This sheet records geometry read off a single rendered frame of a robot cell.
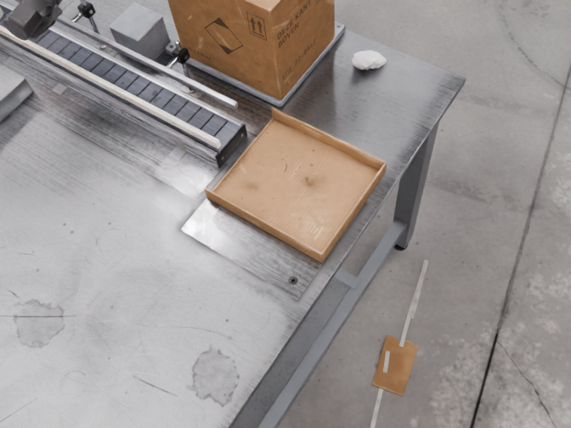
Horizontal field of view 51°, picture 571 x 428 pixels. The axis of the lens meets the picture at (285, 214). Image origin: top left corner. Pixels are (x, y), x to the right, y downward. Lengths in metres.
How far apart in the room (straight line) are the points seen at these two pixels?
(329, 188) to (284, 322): 0.32
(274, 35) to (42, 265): 0.68
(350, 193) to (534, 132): 1.37
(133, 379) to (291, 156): 0.58
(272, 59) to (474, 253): 1.16
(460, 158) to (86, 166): 1.47
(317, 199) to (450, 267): 0.97
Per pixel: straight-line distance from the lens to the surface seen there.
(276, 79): 1.39
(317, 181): 1.32
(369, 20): 2.88
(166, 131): 1.41
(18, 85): 1.64
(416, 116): 1.44
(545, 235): 2.32
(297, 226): 1.27
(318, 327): 1.83
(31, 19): 1.45
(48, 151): 1.54
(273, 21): 1.28
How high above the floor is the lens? 1.94
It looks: 60 degrees down
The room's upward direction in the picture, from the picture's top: 8 degrees counter-clockwise
